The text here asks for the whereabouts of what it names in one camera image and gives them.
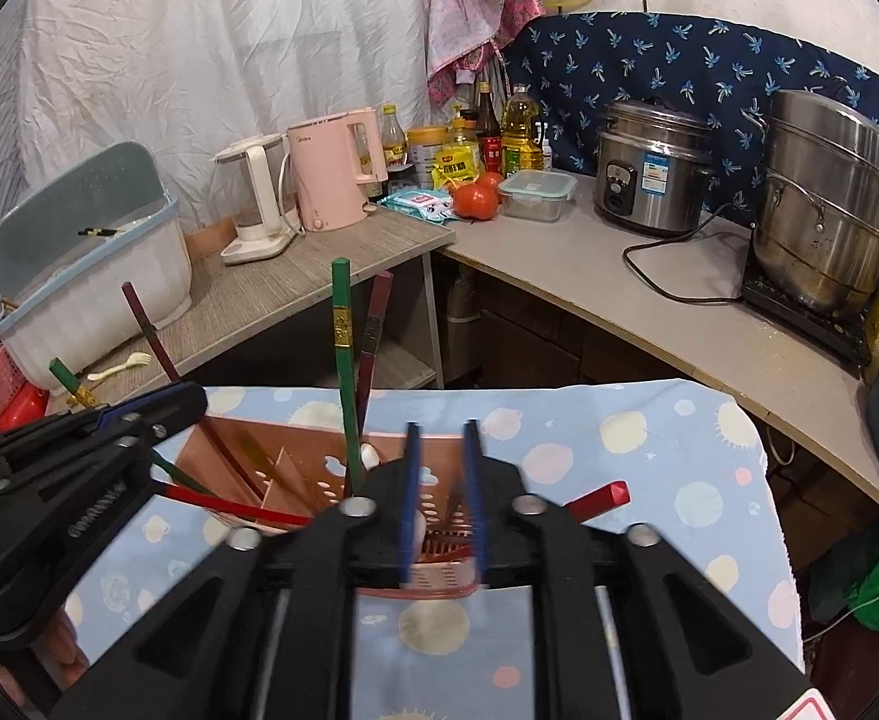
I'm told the green chopstick gold band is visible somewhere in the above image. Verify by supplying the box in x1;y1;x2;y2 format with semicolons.
49;358;211;494
330;257;364;497

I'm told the red chopstick black band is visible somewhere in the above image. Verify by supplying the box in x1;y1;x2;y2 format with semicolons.
153;483;312;528
565;481;631;523

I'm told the dark maroon chopstick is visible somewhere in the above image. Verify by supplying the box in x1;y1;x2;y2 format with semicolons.
120;281;263;502
356;271;394;434

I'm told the red plastic basin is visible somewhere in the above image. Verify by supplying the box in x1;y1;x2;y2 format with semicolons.
0;383;50;434

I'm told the pink perforated utensil holder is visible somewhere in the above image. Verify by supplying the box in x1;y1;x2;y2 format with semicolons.
174;418;478;600

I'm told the blue planet pattern tablecloth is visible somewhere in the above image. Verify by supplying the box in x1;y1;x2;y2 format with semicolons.
63;377;807;720

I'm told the blue wet wipes pack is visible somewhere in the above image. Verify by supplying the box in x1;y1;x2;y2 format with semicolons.
379;187;457;226

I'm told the red tomato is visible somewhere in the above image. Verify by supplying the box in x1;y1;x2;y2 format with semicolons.
452;182;499;221

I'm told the clear food container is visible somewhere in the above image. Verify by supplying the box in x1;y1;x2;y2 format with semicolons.
498;169;578;223

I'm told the white dish rack blue lid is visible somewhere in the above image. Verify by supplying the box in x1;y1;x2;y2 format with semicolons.
0;142;192;392

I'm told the wooden counter shelf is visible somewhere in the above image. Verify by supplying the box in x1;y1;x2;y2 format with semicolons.
44;205;457;415

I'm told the yellow seasoning bag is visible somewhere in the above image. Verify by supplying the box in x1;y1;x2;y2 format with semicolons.
431;140;483;190

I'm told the pink electric kettle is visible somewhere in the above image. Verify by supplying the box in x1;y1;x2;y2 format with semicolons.
286;107;387;232

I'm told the dark sauce bottle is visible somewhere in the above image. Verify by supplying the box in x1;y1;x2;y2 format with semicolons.
476;82;503;172

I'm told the white yellow canister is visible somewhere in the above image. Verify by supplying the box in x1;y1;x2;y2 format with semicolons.
407;125;448;188

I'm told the yellow cooking oil bottle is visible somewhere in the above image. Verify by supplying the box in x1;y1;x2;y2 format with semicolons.
501;85;544;177

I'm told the silver rice cooker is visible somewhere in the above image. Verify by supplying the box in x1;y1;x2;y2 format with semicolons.
594;101;713;238

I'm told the white electric kettle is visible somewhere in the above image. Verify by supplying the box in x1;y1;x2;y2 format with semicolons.
213;133;304;266

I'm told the black induction cooker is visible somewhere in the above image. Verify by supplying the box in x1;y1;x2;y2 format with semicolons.
740;249;872;369

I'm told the stainless steel steamer pot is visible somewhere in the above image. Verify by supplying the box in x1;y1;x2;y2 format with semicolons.
752;89;879;317

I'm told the pink floral apron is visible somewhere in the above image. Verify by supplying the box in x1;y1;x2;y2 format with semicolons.
426;0;547;107

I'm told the navy patterned cloth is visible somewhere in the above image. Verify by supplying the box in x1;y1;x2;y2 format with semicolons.
504;11;879;224

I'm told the black power cable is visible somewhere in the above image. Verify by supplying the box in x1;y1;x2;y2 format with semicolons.
621;202;757;309

